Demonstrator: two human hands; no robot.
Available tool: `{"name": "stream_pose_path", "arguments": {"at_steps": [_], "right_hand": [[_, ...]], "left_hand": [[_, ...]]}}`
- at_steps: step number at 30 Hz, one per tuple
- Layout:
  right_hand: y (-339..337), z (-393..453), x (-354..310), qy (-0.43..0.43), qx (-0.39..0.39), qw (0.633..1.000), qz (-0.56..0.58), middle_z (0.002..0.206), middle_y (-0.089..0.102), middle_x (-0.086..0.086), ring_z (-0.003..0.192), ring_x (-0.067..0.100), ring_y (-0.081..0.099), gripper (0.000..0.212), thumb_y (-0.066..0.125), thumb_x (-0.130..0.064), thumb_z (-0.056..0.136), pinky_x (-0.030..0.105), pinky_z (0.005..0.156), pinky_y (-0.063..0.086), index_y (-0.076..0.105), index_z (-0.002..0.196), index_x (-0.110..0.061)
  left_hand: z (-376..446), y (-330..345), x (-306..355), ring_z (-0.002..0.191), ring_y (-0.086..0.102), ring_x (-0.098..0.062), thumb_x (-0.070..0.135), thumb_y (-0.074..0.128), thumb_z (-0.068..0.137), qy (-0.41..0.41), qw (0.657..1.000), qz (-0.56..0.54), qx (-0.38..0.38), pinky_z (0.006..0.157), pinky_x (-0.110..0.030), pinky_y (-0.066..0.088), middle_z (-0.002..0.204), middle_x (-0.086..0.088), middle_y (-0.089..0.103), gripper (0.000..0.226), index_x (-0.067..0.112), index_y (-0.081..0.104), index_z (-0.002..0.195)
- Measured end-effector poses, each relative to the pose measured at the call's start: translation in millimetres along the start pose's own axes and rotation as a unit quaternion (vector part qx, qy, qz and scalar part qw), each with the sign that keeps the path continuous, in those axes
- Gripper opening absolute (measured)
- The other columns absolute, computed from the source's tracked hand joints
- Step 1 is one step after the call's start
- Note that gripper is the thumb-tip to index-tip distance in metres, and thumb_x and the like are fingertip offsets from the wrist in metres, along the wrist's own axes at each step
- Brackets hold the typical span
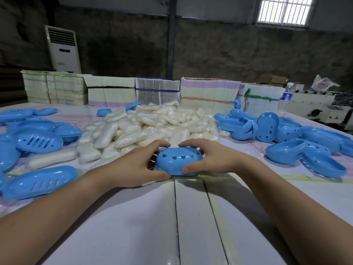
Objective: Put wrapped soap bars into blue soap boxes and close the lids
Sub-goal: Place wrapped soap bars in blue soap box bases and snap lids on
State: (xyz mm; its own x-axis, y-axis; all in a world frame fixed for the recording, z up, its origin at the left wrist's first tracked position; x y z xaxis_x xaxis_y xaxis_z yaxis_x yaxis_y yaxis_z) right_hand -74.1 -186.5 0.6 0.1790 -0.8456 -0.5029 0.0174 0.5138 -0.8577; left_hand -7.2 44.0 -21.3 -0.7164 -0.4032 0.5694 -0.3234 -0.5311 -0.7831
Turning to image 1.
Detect silver sheet bundle, blue band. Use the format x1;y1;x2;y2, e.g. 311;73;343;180
135;77;181;106

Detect person's left forearm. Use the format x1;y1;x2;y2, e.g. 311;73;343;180
0;171;116;265

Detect pile of blue plastic lids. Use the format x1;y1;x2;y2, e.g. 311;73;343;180
214;109;353;179

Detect white carton stack, pink stripe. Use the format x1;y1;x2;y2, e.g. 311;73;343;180
180;77;241;108

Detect clear water bottle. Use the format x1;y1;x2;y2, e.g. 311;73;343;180
278;82;294;112

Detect person's left hand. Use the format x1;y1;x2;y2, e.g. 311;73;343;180
95;140;171;188

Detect barred window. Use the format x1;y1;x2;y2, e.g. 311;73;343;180
255;0;316;27

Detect white plastic bag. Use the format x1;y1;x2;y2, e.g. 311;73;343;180
311;74;340;93

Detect stacks of brown cardboard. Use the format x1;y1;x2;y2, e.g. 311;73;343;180
0;64;28;108

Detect person's right forearm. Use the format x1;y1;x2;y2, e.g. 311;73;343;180
240;162;353;265

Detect stack of greenish paper sheets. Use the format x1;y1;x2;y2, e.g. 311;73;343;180
21;70;90;106

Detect pile of white soaps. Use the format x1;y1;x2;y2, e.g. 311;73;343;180
27;100;232;170

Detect white standing air conditioner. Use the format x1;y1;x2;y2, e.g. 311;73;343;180
44;24;82;74

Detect dark metal pillar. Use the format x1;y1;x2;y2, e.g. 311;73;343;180
166;0;178;80

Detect row of stacked flat cartons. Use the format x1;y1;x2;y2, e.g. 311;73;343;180
84;75;137;107

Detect pile of blue slotted lids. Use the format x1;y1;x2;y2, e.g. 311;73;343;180
0;108;83;201

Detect white workshop machine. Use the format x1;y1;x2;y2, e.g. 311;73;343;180
281;88;353;124

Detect person's right hand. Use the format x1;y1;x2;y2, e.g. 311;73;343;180
178;138;254;176

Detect brown cardboard box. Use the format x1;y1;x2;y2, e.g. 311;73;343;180
259;75;288;87

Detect white sheet stack, green mark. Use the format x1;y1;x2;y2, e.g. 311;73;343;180
237;83;286;113

